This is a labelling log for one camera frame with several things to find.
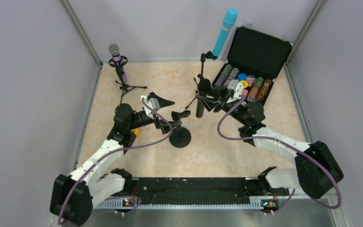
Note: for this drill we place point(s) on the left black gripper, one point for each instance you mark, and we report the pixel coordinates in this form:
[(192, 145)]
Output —
[(160, 116)]

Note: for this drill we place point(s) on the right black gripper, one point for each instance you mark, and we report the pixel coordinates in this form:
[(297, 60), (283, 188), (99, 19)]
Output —
[(218, 98)]

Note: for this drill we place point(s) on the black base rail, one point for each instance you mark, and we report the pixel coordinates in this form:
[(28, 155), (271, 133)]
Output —
[(196, 193)]

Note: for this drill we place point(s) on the tripod stand with shock mount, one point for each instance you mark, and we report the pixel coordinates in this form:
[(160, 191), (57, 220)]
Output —
[(126, 88)]

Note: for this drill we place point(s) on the black round-base mic stand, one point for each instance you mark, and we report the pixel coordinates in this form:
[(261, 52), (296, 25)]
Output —
[(181, 136)]

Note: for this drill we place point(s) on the black poker chip case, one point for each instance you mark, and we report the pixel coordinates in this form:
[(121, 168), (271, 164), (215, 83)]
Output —
[(256, 53)]

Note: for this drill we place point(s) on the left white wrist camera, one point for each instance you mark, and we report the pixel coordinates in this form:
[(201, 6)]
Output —
[(148, 104)]

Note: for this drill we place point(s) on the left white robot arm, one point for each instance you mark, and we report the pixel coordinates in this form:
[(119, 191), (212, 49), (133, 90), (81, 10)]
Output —
[(75, 195)]

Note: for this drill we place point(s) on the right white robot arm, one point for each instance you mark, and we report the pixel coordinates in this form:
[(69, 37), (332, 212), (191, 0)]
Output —
[(315, 170)]

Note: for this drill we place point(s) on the black tripod clip stand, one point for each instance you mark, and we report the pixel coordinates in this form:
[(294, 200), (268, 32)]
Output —
[(204, 56)]

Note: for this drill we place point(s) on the purple glitter microphone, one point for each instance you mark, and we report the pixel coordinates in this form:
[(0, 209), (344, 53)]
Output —
[(118, 62)]

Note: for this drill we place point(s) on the black microphone orange end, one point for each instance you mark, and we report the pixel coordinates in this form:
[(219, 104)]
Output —
[(204, 86)]

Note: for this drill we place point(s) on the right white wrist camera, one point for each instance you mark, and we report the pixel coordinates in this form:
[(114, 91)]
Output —
[(235, 89)]

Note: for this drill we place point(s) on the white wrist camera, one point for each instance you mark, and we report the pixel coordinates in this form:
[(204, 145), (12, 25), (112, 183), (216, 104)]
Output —
[(235, 89), (148, 104)]

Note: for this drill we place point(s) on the light blue microphone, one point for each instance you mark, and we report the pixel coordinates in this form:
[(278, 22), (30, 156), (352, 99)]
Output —
[(227, 24)]

